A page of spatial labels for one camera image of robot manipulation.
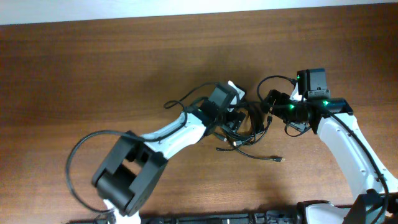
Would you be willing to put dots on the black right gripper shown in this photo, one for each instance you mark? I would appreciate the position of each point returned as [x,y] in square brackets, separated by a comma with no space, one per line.
[278,108]

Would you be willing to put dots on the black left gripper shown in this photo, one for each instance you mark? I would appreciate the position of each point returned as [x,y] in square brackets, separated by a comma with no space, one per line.
[232,119]

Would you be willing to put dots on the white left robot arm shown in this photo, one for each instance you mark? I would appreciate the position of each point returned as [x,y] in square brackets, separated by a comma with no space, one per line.
[129,173]

